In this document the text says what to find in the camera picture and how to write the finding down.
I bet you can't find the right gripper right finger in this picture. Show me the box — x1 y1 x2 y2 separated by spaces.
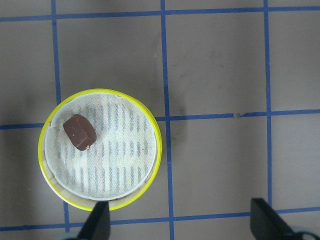
250 198 297 240

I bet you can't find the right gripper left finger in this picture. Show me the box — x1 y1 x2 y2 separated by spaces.
76 201 111 240

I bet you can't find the brown bun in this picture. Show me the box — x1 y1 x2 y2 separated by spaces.
62 114 97 151

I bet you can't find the yellow steamer basket centre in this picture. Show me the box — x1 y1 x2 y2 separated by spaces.
37 88 163 211

